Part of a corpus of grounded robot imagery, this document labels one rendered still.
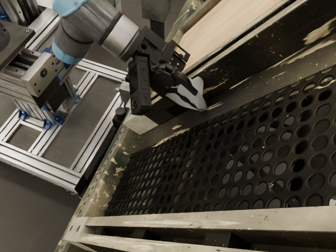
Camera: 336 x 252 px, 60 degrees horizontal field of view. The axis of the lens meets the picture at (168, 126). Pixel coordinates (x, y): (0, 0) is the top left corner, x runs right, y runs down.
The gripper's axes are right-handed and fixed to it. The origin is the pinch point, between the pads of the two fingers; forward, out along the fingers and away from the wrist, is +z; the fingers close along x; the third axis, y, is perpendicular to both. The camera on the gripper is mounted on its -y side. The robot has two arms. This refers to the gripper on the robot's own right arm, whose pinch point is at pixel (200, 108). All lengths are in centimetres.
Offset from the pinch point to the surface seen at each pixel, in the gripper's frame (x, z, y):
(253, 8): -6.5, 0.4, 31.0
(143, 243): -7.2, -4.3, -31.2
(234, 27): -0.3, 0.4, 28.6
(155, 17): 60, -12, 76
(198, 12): 27, -2, 58
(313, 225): -32.8, -4.3, -28.2
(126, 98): 62, -4, 29
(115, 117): 58, -4, 16
